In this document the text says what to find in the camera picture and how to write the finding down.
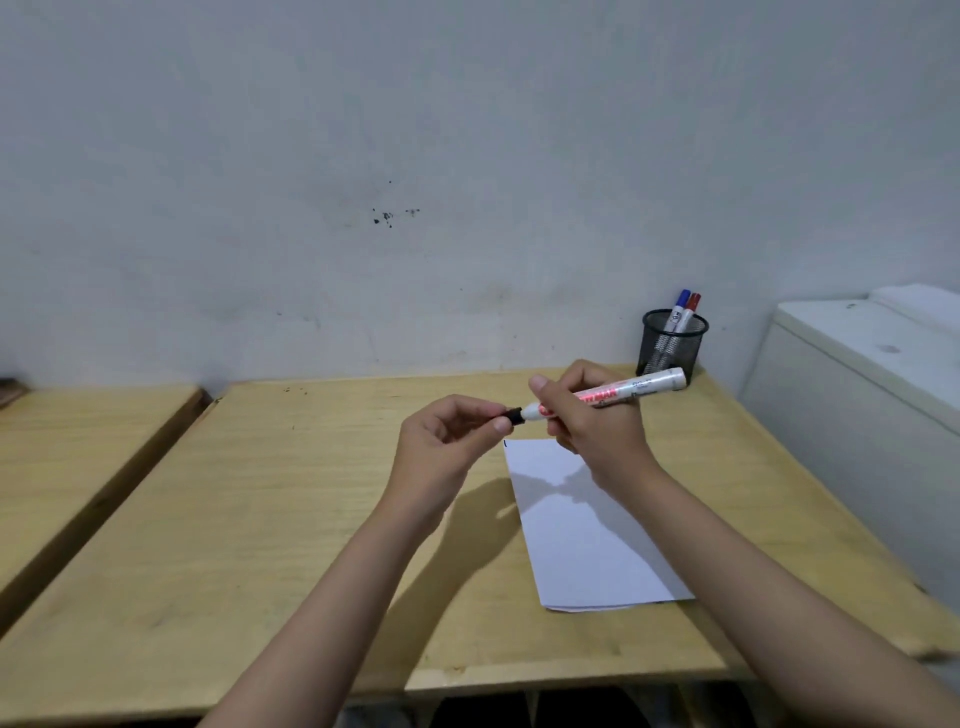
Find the person's left hand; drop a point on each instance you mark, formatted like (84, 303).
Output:
(431, 457)

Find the person's right hand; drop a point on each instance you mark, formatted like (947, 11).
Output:
(600, 442)

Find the person's left thumb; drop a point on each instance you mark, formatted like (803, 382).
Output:
(480, 429)

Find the person's right thumb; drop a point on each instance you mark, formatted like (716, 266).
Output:
(553, 409)

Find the black marker cap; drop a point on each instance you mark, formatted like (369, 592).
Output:
(513, 416)

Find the white marker pen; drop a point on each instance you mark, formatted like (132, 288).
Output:
(637, 388)

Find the person's right forearm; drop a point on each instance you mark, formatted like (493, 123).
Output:
(772, 607)

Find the person's left forearm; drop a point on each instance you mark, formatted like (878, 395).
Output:
(322, 615)

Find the white paper sheet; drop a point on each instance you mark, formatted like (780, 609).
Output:
(589, 525)

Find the black mesh pen holder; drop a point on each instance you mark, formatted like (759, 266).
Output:
(671, 347)

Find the blue capped marker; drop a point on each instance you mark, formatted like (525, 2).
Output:
(677, 309)

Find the red capped marker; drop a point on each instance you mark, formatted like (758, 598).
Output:
(688, 315)

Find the white plastic cabinet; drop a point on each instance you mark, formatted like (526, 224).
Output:
(862, 405)

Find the wooden side desk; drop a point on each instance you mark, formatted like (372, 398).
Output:
(67, 465)

